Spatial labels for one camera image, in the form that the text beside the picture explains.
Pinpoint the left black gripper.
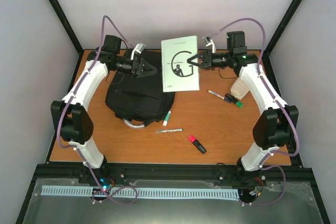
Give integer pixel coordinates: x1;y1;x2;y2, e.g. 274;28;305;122
112;57;158;78

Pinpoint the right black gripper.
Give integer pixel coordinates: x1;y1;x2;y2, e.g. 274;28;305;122
188;49;233;71

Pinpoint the grey hardcover book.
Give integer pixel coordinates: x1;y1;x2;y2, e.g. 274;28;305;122
161;36;200;93

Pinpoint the black student bag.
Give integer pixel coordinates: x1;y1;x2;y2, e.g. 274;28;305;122
105;50;175;129

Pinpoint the blue white pen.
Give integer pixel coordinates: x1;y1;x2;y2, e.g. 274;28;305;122
207;90;232;103

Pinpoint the silver pen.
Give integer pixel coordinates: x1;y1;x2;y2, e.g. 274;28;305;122
155;129;183;133

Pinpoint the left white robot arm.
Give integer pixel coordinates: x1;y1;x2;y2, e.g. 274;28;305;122
50;35;158;184

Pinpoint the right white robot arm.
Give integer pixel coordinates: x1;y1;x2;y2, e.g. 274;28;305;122
187;31;299;185

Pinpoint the green black marker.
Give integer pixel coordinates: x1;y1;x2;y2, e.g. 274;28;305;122
225;93;244;108

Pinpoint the white green glue stick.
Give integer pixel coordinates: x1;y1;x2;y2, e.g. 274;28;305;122
162;111;171;126

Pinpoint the pink black highlighter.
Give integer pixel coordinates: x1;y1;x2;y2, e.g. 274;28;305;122
188;135;206;154

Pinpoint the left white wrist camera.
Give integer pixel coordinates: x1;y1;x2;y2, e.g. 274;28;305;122
130;43;146;60

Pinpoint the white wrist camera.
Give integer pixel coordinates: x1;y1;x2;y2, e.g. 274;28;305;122
203;36;216;54
130;43;146;60

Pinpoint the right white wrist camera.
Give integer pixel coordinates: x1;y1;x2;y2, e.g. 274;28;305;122
203;36;216;54

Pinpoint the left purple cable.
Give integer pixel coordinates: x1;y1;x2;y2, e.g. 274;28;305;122
56;15;139;205

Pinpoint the purple cable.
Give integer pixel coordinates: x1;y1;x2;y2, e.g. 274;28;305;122
56;15;139;205
209;17;300;206

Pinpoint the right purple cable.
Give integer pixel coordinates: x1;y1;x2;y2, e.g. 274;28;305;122
209;17;300;206

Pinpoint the left black corner post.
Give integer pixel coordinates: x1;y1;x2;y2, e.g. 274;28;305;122
33;0;85;54

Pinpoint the black corner post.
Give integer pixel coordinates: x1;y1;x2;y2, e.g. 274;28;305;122
264;0;320;54
33;0;85;54

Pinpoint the right black corner post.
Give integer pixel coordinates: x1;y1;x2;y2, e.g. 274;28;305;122
264;0;320;54

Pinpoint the black aluminium frame rail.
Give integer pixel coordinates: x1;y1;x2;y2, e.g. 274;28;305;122
34;163;314;183

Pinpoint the light blue cable duct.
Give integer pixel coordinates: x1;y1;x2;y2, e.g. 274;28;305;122
40;185;239;200

